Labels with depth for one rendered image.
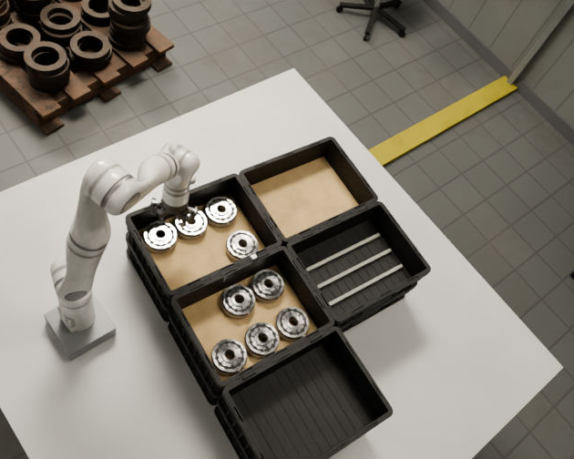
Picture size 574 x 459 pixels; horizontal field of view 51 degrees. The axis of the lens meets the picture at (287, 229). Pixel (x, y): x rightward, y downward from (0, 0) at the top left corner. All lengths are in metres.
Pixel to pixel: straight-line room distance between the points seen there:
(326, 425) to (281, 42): 2.60
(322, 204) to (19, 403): 1.14
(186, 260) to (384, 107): 2.10
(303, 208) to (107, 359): 0.81
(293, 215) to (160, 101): 1.51
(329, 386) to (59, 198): 1.10
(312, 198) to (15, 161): 1.59
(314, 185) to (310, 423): 0.83
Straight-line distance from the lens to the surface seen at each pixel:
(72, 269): 1.53
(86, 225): 1.40
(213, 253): 1.94
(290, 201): 2.10
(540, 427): 3.17
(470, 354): 2.24
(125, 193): 1.26
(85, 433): 1.89
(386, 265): 2.09
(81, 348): 1.89
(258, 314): 1.88
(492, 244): 3.45
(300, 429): 1.81
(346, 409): 1.86
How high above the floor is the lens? 2.54
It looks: 57 degrees down
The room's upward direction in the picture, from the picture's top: 24 degrees clockwise
